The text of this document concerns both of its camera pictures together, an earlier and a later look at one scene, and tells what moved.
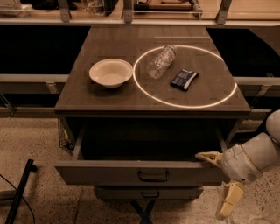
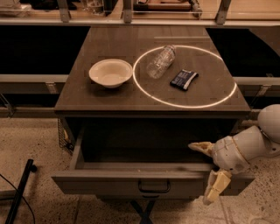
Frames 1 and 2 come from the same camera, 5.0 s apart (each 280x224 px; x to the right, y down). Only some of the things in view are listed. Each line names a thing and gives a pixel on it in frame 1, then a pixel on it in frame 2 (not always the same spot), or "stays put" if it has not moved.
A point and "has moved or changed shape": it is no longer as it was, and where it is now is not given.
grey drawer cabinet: x=140 y=104 stays put
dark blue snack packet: x=185 y=79 stays put
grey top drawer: x=143 y=155 has moved or changed shape
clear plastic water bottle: x=162 y=62 stays put
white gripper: x=237 y=165 → x=228 y=154
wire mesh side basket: x=66 y=137 stays put
